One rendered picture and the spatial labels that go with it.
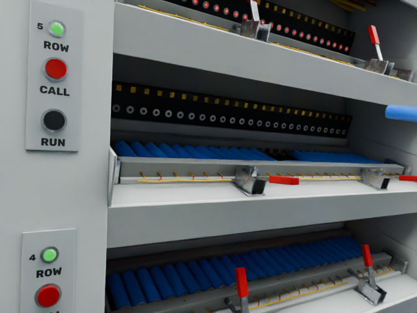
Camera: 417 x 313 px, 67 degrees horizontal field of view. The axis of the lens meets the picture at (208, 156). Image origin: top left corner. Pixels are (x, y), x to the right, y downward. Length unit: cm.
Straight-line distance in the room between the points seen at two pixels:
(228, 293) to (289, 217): 14
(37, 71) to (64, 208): 12
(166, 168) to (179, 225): 7
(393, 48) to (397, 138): 19
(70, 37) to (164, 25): 9
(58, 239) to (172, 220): 11
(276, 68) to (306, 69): 5
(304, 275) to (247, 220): 21
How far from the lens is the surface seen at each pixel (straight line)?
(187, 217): 35
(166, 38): 35
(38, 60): 30
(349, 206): 53
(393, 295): 69
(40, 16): 31
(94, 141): 30
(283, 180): 35
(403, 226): 77
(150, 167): 37
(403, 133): 77
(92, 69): 31
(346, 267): 65
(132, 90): 48
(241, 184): 40
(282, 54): 43
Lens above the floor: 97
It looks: level
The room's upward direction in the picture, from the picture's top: 2 degrees clockwise
